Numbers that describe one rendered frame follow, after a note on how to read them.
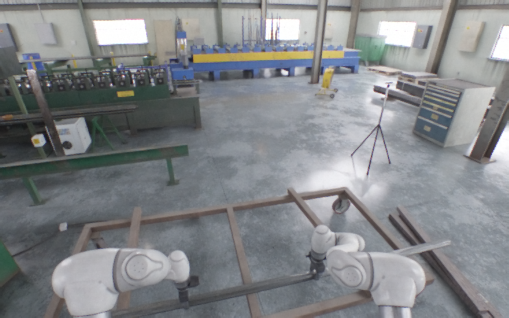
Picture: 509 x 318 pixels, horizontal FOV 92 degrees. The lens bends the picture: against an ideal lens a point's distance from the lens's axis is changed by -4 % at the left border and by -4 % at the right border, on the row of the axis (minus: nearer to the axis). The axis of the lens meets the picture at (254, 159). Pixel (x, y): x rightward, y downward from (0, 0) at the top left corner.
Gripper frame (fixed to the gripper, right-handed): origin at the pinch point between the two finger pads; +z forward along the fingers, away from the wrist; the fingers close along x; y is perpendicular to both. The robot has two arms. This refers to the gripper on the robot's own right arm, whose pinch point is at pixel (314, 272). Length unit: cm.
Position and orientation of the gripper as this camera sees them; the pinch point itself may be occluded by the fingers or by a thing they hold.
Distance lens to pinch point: 181.8
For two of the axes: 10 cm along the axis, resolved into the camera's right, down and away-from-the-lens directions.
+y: -9.7, 1.1, -2.1
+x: 2.4, 4.7, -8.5
